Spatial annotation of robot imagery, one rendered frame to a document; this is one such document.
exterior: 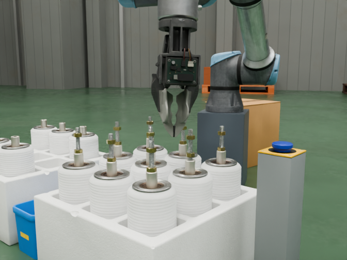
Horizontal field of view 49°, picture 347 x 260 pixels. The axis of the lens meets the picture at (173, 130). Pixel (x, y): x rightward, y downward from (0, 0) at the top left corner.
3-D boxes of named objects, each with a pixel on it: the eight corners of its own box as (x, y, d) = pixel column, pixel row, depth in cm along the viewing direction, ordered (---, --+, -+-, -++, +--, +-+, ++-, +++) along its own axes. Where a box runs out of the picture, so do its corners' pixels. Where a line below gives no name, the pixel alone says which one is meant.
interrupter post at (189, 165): (182, 175, 82) (182, 160, 81) (188, 172, 83) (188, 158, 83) (191, 177, 80) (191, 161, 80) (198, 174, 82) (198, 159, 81)
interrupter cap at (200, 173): (165, 175, 81) (165, 172, 81) (186, 168, 87) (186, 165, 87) (194, 182, 77) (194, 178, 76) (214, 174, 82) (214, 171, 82)
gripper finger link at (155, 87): (151, 111, 72) (152, 64, 71) (150, 111, 73) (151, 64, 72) (175, 111, 72) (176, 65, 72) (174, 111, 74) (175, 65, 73)
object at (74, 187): (56, 247, 86) (51, 171, 83) (67, 229, 96) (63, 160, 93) (98, 247, 87) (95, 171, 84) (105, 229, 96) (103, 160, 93)
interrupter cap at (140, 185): (141, 180, 78) (141, 177, 78) (176, 184, 75) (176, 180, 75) (125, 192, 71) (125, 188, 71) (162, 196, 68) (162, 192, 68)
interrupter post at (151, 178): (148, 185, 75) (148, 169, 74) (159, 187, 74) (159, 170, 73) (143, 189, 72) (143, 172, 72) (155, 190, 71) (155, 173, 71)
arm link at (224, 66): (215, 84, 158) (215, 51, 156) (247, 85, 153) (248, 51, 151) (205, 86, 147) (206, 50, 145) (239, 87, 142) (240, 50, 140)
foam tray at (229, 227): (151, 218, 121) (150, 163, 118) (262, 259, 95) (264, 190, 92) (37, 266, 92) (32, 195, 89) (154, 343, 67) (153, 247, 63)
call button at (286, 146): (277, 149, 78) (277, 140, 78) (296, 152, 75) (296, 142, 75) (268, 152, 75) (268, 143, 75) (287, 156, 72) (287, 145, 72)
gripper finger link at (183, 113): (176, 139, 68) (178, 87, 68) (173, 136, 74) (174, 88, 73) (193, 140, 69) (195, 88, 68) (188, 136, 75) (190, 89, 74)
